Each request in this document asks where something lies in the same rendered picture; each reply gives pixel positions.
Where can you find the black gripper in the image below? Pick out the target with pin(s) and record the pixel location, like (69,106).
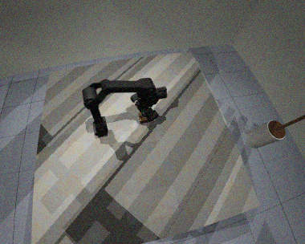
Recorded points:
(148,112)

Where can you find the brown square block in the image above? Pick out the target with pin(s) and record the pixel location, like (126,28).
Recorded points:
(142,119)

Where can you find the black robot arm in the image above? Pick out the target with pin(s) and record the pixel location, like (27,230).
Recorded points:
(144,88)

